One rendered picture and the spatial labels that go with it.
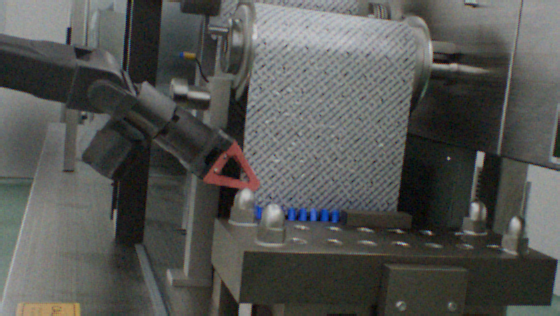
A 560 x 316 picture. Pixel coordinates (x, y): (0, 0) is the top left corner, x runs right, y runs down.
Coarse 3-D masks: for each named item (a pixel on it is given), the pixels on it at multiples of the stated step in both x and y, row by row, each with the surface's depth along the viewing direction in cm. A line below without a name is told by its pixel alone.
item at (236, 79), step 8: (240, 8) 98; (240, 16) 98; (248, 16) 95; (248, 24) 94; (248, 32) 93; (416, 32) 103; (248, 40) 93; (416, 40) 101; (248, 48) 93; (416, 48) 101; (416, 56) 100; (240, 64) 96; (416, 64) 100; (240, 72) 96; (416, 72) 101; (232, 80) 100; (240, 80) 96; (416, 80) 101; (248, 88) 98; (416, 88) 102
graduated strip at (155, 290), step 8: (136, 248) 121; (144, 248) 121; (144, 256) 116; (144, 264) 112; (152, 264) 112; (144, 272) 108; (152, 272) 108; (144, 280) 104; (152, 280) 104; (152, 288) 101; (160, 288) 101; (152, 296) 97; (160, 296) 98; (152, 304) 94; (160, 304) 95; (160, 312) 92; (168, 312) 92
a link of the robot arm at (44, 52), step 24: (0, 48) 79; (24, 48) 80; (48, 48) 82; (72, 48) 85; (96, 48) 88; (0, 72) 80; (24, 72) 81; (48, 72) 81; (72, 72) 82; (96, 72) 83; (120, 72) 86; (48, 96) 82; (72, 96) 83
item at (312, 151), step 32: (256, 96) 94; (288, 96) 95; (320, 96) 97; (256, 128) 95; (288, 128) 96; (320, 128) 97; (352, 128) 99; (384, 128) 100; (256, 160) 96; (288, 160) 97; (320, 160) 98; (352, 160) 99; (384, 160) 101; (256, 192) 96; (288, 192) 98; (320, 192) 99; (352, 192) 100; (384, 192) 102
